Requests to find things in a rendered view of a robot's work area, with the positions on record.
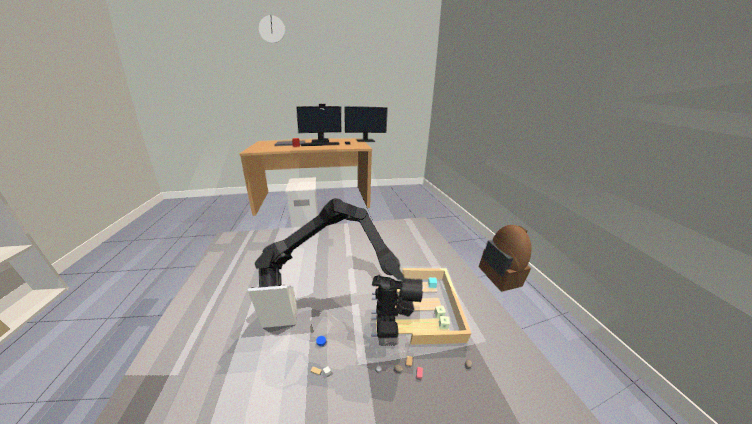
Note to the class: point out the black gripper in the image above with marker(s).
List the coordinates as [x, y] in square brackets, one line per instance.
[386, 325]

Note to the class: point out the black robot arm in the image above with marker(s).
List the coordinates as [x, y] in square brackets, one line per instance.
[275, 255]

